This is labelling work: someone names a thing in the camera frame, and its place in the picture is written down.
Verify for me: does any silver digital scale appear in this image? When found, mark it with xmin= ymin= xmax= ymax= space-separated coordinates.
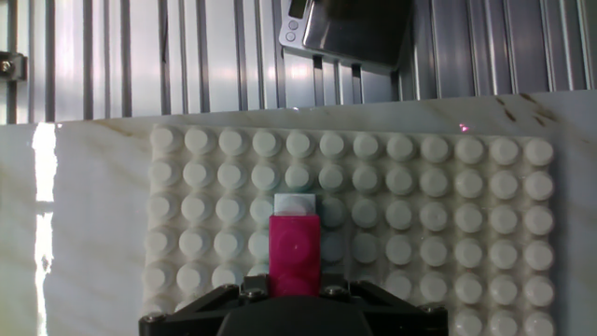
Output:
xmin=278 ymin=0 xmax=414 ymax=74

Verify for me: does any magenta three-stud block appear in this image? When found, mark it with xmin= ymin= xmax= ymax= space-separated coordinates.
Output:
xmin=268 ymin=213 xmax=322 ymax=298

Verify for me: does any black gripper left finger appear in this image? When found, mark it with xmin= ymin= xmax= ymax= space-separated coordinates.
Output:
xmin=138 ymin=273 xmax=271 ymax=336

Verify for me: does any white studded baseplate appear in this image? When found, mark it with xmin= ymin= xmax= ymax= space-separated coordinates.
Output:
xmin=139 ymin=123 xmax=557 ymax=336

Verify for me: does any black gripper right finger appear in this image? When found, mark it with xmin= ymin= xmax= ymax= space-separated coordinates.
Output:
xmin=319 ymin=273 xmax=449 ymax=336

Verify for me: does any white four-stud block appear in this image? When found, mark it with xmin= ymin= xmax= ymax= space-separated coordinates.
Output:
xmin=272 ymin=192 xmax=317 ymax=217

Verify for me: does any white marble board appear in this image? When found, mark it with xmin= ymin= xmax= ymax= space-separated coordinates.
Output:
xmin=0 ymin=88 xmax=597 ymax=336

